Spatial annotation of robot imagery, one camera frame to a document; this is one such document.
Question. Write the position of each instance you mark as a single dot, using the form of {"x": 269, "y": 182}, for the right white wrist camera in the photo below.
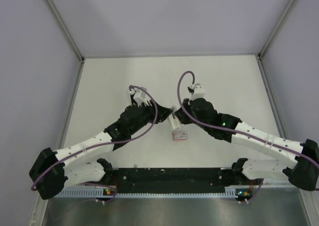
{"x": 196, "y": 91}

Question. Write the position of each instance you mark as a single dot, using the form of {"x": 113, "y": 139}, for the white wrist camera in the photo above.
{"x": 140, "y": 96}
{"x": 196, "y": 91}

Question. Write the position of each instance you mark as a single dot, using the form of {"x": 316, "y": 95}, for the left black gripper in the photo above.
{"x": 163, "y": 113}

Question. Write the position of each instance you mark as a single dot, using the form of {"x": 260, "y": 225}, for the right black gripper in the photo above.
{"x": 182, "y": 117}

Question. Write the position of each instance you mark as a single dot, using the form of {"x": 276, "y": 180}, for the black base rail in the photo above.
{"x": 171, "y": 180}

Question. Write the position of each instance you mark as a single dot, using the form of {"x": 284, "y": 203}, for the red white staple box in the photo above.
{"x": 179, "y": 136}

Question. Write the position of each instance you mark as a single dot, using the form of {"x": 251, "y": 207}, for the aluminium frame right post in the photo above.
{"x": 277, "y": 27}

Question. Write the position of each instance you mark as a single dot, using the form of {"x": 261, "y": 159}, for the grey slotted cable duct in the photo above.
{"x": 103, "y": 193}

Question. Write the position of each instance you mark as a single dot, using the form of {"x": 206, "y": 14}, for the white stapler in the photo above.
{"x": 174, "y": 121}

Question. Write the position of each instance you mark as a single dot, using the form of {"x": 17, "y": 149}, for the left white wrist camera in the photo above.
{"x": 140, "y": 96}

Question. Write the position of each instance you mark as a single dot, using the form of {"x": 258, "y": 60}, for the aluminium frame post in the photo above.
{"x": 64, "y": 29}
{"x": 277, "y": 27}

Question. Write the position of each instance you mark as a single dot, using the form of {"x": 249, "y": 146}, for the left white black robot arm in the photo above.
{"x": 53, "y": 171}

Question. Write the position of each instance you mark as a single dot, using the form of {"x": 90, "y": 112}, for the aluminium frame left post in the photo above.
{"x": 64, "y": 29}

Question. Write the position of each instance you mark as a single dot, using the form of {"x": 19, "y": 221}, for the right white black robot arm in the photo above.
{"x": 300, "y": 159}

